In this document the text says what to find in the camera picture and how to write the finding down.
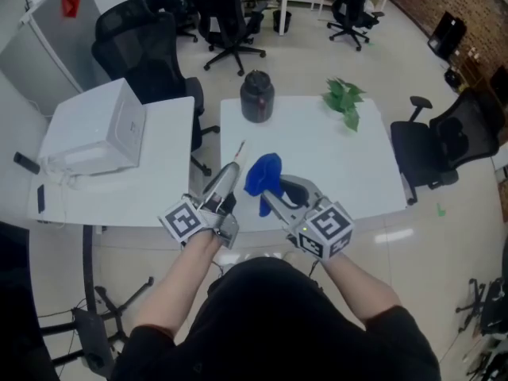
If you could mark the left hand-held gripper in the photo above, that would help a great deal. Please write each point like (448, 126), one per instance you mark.
(182, 220)

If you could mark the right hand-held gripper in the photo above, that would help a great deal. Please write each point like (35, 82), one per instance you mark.
(327, 228)

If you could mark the white remote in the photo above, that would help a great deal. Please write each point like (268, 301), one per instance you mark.
(243, 153)

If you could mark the blue cloth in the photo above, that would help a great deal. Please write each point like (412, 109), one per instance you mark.
(264, 177)

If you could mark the person's right forearm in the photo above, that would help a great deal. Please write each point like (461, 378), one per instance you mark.
(357, 288)

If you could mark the person's left forearm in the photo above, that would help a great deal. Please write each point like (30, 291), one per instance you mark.
(174, 292)

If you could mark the black kettle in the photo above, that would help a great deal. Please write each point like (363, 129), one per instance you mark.
(257, 99)

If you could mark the green leafy plant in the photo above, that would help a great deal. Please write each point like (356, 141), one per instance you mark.
(343, 99)

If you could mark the person's black shirt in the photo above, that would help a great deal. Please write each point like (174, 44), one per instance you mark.
(274, 332)

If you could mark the white printer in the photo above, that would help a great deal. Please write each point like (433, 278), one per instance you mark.
(91, 129)

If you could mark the tall black mesh office chair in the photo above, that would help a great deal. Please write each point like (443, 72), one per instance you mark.
(139, 54)

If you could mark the black office chair with armrests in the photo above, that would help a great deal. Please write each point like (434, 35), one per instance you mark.
(448, 145)

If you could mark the black trash bin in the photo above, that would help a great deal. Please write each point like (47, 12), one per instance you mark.
(282, 21)

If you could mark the black phone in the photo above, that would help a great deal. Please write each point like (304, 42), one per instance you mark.
(41, 198)

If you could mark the small black device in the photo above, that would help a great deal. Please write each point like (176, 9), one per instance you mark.
(26, 163)

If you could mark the black tripod stand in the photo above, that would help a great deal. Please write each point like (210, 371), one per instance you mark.
(474, 304)

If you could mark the grey cabinet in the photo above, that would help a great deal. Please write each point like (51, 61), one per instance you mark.
(43, 54)

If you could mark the black box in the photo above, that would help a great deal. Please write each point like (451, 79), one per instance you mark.
(448, 34)

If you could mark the red sticker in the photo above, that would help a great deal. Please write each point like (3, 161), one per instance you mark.
(70, 5)

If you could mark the black table leg frame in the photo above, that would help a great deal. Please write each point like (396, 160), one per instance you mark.
(88, 268)

